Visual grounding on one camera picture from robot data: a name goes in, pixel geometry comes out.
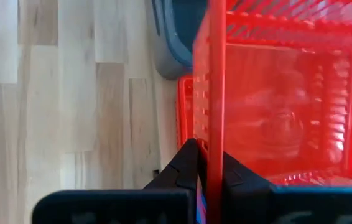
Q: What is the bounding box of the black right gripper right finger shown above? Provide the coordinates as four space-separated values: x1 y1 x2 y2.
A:
222 151 352 224

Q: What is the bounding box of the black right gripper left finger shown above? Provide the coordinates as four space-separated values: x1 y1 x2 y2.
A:
32 138 200 224

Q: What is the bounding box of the red plastic slotted basket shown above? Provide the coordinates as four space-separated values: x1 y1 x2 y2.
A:
193 0 352 224
175 75 195 149

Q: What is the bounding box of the blue plastic slotted basket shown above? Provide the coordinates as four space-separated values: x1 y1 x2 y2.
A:
151 0 210 69

